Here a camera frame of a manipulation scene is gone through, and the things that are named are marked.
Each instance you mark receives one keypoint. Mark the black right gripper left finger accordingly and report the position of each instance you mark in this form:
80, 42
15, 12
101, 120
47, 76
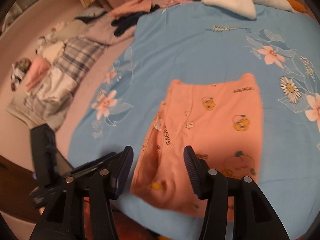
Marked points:
99, 182

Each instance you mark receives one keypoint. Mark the blue floral blanket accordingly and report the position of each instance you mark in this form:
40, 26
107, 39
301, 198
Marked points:
200, 44

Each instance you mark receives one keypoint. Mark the folded peach garment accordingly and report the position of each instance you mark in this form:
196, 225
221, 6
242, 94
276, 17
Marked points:
130, 7

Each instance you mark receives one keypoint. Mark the dark patterned small cloth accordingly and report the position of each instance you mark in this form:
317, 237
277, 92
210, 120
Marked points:
19, 70

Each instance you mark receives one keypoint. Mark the orange cartoon print baby garment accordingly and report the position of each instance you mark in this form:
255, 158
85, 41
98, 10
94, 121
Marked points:
222, 122

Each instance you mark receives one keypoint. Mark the pink bed sheet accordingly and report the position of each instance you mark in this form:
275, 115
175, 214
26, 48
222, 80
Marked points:
19, 41

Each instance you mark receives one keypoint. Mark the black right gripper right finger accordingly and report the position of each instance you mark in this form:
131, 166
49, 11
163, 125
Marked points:
253, 215

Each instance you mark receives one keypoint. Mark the plaid checked quilt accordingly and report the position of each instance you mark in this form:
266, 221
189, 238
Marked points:
51, 98

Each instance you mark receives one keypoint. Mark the mauve pillow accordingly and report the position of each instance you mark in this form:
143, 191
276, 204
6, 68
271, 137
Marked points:
102, 31

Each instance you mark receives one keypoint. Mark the pink folded cloth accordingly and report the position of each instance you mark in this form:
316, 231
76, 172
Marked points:
38, 70

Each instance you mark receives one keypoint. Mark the dark navy folded garment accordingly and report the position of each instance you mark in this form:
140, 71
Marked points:
126, 22

